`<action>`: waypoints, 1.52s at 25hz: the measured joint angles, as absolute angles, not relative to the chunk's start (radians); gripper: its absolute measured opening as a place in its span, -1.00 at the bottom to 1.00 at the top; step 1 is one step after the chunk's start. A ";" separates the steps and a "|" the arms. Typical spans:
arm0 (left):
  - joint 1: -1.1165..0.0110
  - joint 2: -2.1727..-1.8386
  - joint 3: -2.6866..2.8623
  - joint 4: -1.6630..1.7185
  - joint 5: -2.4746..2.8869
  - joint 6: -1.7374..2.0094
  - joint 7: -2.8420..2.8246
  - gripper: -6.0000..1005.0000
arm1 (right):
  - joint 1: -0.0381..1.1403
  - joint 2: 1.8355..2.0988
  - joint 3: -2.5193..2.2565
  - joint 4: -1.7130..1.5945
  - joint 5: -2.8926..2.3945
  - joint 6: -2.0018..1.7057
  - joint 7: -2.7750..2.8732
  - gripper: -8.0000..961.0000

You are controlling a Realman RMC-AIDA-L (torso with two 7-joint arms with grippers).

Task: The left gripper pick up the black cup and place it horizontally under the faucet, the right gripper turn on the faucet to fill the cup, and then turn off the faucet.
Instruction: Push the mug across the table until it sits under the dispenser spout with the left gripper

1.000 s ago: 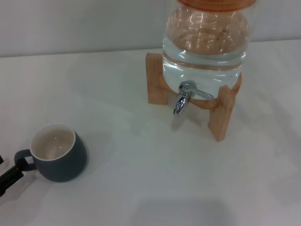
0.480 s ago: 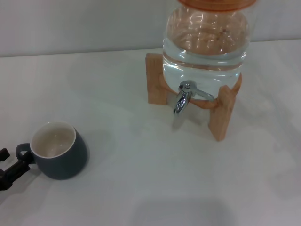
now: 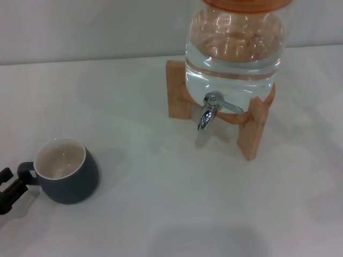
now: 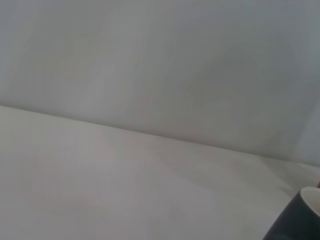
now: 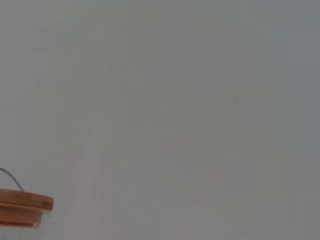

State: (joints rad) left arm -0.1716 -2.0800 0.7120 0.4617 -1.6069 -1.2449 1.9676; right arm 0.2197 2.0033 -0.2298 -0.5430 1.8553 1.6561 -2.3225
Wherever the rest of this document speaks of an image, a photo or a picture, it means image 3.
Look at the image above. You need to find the chrome faucet lever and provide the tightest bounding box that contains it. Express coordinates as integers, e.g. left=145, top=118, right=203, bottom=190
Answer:
left=219, top=100, right=244, bottom=115

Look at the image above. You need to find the orange wooden jar lid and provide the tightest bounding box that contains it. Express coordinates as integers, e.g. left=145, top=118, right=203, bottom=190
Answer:
left=201, top=0, right=293, bottom=13

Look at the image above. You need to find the glass water dispenser jar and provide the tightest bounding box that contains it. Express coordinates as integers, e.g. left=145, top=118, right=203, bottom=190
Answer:
left=184, top=0, right=295, bottom=108

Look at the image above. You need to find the chrome faucet spout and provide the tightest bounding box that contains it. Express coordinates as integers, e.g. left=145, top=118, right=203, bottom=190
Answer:
left=197, top=90, right=225, bottom=132

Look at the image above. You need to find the wooden dispenser stand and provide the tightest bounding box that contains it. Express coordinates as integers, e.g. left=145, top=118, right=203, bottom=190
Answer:
left=166, top=59, right=277, bottom=161

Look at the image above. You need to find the black cup white inside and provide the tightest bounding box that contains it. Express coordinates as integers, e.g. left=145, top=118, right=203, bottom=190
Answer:
left=17, top=137, right=100, bottom=206

